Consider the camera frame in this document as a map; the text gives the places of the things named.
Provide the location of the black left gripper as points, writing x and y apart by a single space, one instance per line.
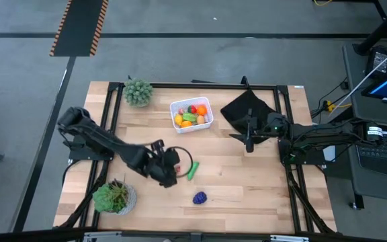
156 161

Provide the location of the pink toy peach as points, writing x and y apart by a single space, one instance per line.
181 111

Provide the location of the black aluminium table frame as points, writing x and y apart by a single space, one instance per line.
213 85

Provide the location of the black stand leg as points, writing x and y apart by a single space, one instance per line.
381 30

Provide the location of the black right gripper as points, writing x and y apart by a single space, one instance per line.
270 126

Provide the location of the black hazard striped floor mat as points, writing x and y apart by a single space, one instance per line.
79 27

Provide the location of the toy orange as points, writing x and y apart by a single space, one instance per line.
202 110

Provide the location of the white rod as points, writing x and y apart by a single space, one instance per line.
375 72

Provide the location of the pale green bushy potted plant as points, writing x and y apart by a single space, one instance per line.
138 92

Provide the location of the yellow toy lemon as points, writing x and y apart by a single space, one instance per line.
178 120

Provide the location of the purple toy grapes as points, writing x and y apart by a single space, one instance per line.
200 198

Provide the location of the green toy cucumber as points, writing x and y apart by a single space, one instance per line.
193 170

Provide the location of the dark grey desk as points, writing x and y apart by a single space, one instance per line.
381 190

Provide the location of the white plastic basket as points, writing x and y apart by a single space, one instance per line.
193 128

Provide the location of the silver bracket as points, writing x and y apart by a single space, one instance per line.
99 237
287 238

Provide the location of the black cloth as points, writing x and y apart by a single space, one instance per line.
240 107

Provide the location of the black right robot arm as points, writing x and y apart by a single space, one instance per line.
328 132

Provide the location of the black power adapter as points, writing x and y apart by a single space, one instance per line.
380 60

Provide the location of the white paper sheet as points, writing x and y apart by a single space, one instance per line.
330 153

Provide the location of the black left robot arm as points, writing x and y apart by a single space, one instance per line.
96 136

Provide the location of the dark green leafy potted plant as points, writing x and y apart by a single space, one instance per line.
113 198

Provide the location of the yellow orange toy bell pepper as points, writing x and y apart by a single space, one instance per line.
186 124

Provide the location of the red and green toy fruit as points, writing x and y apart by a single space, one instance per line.
191 109

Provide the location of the light green toy vegetable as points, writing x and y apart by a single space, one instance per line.
189 117

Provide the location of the black rig beam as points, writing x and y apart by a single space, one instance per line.
139 235

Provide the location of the brown toy potato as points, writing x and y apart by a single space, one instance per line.
200 119

